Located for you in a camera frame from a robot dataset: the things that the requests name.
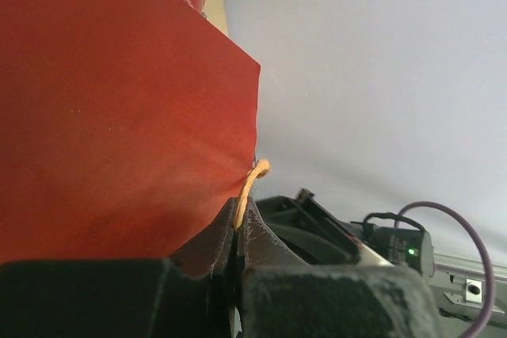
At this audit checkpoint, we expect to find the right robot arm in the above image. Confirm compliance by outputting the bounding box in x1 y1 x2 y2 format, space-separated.
256 188 435 279

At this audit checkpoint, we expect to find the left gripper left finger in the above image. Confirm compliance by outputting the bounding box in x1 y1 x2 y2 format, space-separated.
1 199 236 337

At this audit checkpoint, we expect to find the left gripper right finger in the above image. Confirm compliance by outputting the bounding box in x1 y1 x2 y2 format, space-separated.
238 204 440 337

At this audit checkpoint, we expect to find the red brown paper bag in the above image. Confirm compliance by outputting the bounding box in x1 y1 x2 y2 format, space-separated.
1 0 260 262

